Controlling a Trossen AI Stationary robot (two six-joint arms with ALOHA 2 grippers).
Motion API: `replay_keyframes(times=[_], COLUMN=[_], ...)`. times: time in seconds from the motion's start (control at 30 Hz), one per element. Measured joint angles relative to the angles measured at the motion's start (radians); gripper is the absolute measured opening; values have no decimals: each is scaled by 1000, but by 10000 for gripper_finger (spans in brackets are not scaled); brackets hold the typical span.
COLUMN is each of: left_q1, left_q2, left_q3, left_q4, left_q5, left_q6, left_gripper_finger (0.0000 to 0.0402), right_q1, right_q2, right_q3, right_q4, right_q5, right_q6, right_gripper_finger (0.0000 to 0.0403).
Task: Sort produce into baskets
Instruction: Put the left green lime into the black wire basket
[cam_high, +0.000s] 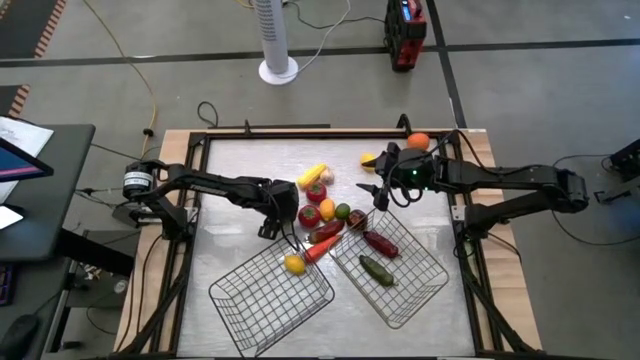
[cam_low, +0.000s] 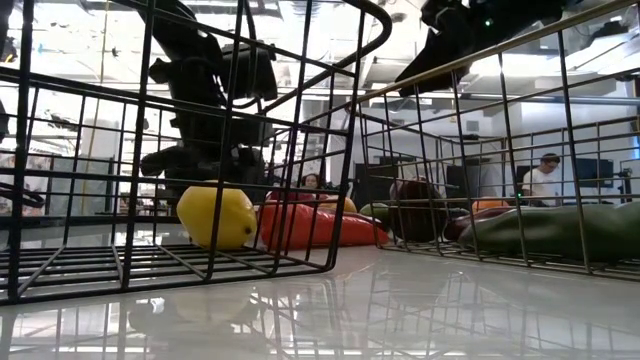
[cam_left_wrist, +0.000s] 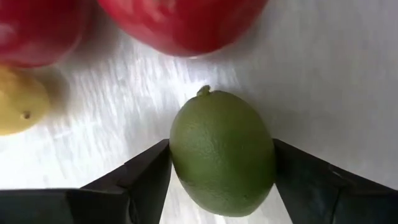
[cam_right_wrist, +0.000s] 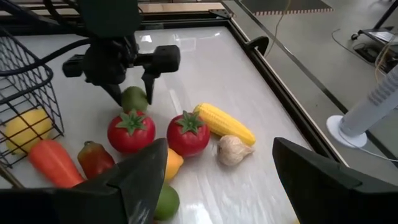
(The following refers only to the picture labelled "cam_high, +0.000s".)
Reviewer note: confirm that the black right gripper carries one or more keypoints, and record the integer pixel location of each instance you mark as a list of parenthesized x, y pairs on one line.
[(395, 172)]

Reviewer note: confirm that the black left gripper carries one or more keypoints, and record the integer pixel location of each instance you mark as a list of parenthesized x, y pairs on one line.
[(286, 200)]

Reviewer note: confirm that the yellow lemon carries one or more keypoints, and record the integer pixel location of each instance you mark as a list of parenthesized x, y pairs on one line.
[(295, 264), (366, 158)]

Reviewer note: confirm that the dark red apple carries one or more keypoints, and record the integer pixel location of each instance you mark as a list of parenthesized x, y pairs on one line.
[(356, 219)]

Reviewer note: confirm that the green lime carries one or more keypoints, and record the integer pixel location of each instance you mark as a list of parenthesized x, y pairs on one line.
[(342, 210)]

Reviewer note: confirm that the pale garlic bulb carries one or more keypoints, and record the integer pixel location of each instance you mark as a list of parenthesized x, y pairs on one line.
[(327, 175)]

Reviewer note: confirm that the orange carrot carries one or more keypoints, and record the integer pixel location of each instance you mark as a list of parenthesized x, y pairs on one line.
[(321, 248)]

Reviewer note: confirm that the orange fruit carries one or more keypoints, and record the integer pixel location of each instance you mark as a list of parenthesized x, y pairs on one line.
[(418, 141)]

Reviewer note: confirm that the yellow-orange mango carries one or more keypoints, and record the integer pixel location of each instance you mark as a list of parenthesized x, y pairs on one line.
[(327, 209)]

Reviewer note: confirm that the yellow corn cob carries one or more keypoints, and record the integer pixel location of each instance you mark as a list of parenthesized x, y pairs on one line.
[(311, 176)]

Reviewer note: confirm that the dark red sweet potato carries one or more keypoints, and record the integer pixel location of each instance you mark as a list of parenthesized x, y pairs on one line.
[(381, 244)]

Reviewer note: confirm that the dark green cucumber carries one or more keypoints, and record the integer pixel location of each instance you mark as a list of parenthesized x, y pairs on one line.
[(377, 270)]

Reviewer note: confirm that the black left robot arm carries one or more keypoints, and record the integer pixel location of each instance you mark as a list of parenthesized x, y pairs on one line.
[(215, 184)]

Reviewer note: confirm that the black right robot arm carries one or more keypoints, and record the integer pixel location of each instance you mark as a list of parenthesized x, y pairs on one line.
[(500, 175)]

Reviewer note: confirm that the black hooked clamp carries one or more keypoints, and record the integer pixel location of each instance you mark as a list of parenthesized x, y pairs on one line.
[(404, 123)]

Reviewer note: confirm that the small black clamp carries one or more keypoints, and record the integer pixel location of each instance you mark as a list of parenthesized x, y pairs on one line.
[(247, 126)]

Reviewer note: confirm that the red and black case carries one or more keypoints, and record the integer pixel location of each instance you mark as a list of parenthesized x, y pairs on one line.
[(405, 32)]

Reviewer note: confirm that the round grey disc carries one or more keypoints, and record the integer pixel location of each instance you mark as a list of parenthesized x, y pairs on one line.
[(120, 286)]

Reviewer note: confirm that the white tower fan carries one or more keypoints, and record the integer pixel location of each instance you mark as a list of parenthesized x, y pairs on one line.
[(274, 40)]

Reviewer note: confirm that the black desk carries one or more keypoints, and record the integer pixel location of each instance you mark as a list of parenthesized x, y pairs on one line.
[(55, 210)]

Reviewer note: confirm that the black equipment box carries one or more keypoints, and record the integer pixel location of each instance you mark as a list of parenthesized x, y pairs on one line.
[(627, 160)]

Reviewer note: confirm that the small white card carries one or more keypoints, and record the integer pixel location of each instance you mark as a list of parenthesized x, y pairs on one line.
[(7, 217)]

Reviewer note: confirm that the white paper sheet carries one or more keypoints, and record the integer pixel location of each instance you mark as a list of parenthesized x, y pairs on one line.
[(25, 134)]

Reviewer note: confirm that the computer monitor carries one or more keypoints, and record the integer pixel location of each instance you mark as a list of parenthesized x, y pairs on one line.
[(15, 162)]

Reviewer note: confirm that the dark keyboard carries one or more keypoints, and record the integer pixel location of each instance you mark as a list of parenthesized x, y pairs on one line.
[(5, 285)]

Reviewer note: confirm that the black computer mouse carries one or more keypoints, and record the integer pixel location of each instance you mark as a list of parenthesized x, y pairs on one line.
[(17, 336)]

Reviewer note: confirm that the black striped-edge floor mat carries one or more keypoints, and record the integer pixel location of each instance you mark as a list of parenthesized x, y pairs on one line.
[(25, 25), (10, 100)]

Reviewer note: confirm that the black metal table frame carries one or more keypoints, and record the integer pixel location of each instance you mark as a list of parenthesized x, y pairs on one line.
[(325, 135)]

